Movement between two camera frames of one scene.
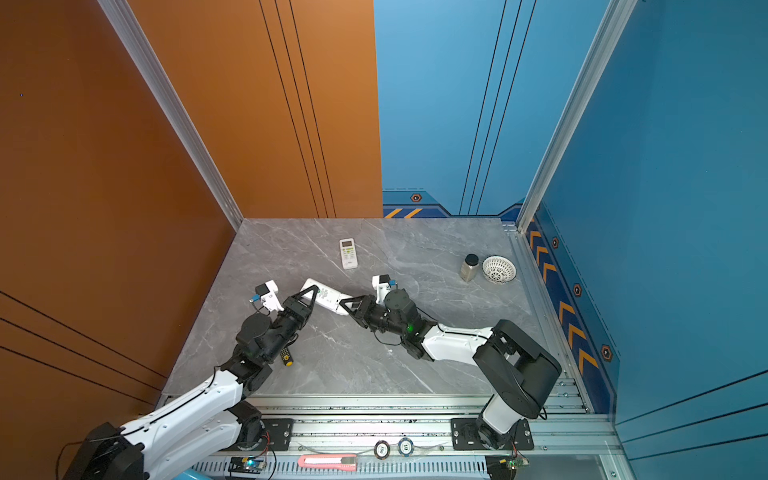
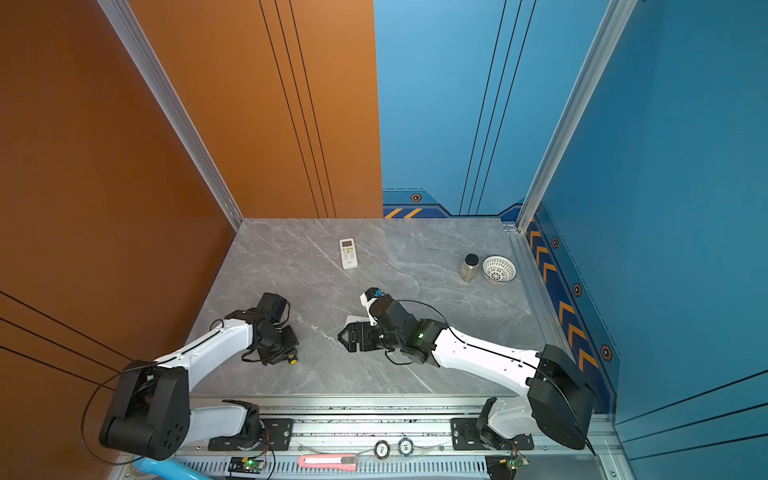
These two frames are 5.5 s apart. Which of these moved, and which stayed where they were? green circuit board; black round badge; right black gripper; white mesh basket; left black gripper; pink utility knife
Moved: right black gripper; left black gripper
Stayed: black round badge; white mesh basket; green circuit board; pink utility knife
